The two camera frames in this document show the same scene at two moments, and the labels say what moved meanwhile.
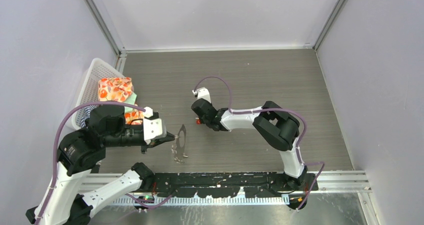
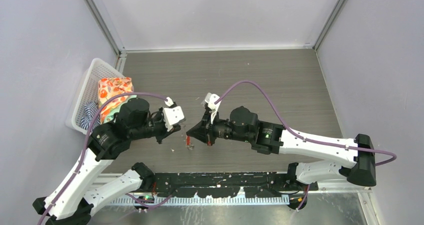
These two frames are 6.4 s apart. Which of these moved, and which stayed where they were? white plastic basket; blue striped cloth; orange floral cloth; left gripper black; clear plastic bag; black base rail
Moved: left gripper black; clear plastic bag
Stayed: white plastic basket; black base rail; orange floral cloth; blue striped cloth
